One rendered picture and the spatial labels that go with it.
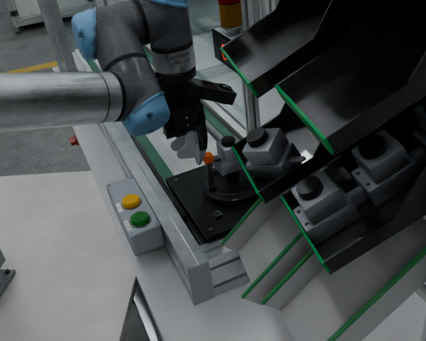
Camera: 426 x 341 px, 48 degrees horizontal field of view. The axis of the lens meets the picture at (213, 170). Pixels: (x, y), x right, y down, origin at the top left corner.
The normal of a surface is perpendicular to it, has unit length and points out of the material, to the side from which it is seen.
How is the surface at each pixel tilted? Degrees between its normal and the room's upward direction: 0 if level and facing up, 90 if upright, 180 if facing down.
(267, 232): 45
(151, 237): 90
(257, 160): 108
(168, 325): 0
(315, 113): 25
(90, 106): 90
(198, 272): 90
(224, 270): 90
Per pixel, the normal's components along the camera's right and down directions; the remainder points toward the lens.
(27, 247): -0.12, -0.82
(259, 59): -0.51, -0.65
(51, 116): 0.60, 0.62
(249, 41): 0.24, 0.53
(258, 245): -0.77, -0.41
